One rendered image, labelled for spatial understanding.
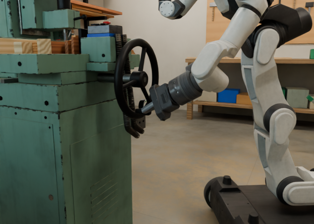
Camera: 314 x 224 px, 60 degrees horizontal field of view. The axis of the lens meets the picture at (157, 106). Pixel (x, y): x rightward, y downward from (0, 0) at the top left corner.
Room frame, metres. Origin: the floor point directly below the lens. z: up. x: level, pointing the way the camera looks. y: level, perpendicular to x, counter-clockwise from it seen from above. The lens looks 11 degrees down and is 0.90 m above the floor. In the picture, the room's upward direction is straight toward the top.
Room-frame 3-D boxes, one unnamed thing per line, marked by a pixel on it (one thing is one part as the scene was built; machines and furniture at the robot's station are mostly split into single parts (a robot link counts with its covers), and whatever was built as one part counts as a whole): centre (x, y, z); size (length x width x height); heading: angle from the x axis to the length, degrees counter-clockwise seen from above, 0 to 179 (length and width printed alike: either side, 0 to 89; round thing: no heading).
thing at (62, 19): (1.15, 0.39, 1.03); 0.14 x 0.07 x 0.09; 63
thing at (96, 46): (1.06, 0.19, 0.91); 0.15 x 0.14 x 0.09; 153
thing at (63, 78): (1.11, 0.32, 0.82); 0.40 x 0.21 x 0.04; 153
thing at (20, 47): (0.89, 0.43, 0.92); 0.04 x 0.04 x 0.04; 66
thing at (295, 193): (1.22, -0.67, 0.28); 0.21 x 0.20 x 0.13; 94
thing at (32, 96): (1.19, 0.48, 0.76); 0.57 x 0.45 x 0.09; 63
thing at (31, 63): (1.10, 0.27, 0.87); 0.61 x 0.30 x 0.06; 153
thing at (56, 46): (1.14, 0.34, 0.92); 0.25 x 0.02 x 0.05; 153
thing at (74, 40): (1.14, 0.27, 0.93); 0.22 x 0.01 x 0.06; 153
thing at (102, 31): (1.06, 0.19, 0.99); 0.13 x 0.11 x 0.06; 153
